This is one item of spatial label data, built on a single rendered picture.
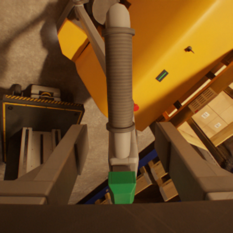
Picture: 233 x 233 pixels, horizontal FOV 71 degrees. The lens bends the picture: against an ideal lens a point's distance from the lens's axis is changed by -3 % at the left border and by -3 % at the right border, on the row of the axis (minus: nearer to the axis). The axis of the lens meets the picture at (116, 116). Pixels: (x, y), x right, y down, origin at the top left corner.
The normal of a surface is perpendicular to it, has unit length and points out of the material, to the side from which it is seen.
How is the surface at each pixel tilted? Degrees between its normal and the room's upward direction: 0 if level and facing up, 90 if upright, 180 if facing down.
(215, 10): 14
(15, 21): 0
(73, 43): 22
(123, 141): 27
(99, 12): 0
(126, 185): 47
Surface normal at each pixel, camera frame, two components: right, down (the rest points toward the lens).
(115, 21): -0.26, 0.39
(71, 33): 0.00, 0.54
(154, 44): -0.56, -0.02
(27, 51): 0.29, 0.69
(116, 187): -0.01, 0.04
